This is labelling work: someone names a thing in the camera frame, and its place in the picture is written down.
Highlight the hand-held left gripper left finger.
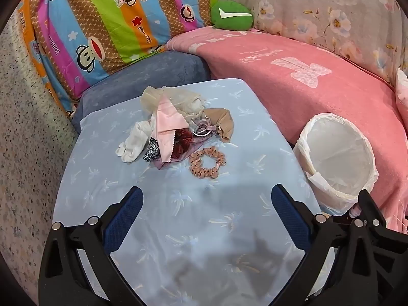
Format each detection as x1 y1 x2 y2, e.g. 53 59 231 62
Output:
38 186 144 306

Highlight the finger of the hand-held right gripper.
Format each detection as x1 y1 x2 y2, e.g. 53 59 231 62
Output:
373 250 408 306
359 189 408 257

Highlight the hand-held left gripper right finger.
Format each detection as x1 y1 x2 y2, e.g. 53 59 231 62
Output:
271 184 378 306

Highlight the waste bin with white liner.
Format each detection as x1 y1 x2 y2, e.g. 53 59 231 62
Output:
293 114 380 216

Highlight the mauve strappy garment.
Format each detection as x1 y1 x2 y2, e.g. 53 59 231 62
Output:
154 117 219 170

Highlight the leopard print scrunchie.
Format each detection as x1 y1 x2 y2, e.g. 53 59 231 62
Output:
142 137 162 163

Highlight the white sock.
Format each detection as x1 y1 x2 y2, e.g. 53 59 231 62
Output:
116 122 154 163

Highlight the pink dotted scrunchie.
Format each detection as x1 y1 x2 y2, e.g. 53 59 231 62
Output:
189 146 228 180

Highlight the dark red scrunchie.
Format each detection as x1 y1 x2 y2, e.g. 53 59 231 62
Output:
171 127 194 160

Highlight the light pink cloth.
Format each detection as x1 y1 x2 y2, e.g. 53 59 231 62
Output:
154 96 189 164

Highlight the tan stocking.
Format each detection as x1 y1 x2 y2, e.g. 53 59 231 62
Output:
203 108 235 143

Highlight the beige mesh cloth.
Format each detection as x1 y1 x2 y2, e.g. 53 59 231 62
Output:
141 86 200 125

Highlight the white cloth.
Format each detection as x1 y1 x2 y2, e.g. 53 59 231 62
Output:
187 99 205 119

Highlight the light blue palm-print tablecloth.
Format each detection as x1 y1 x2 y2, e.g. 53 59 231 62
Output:
53 78 322 306

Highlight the pink blanket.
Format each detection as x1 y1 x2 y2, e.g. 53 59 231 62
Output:
165 27 408 234

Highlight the pink pillow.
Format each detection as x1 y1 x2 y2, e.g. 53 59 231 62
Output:
395 68 408 116

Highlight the blue-grey cushion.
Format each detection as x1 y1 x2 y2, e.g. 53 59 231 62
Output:
72 51 211 133

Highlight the striped monkey-print quilt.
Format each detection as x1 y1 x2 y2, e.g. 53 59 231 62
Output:
18 0 221 119

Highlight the floral bed sheet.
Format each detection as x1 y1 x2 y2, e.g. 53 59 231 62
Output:
216 0 408 87

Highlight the green cushion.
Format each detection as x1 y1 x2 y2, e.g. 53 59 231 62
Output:
210 0 254 33

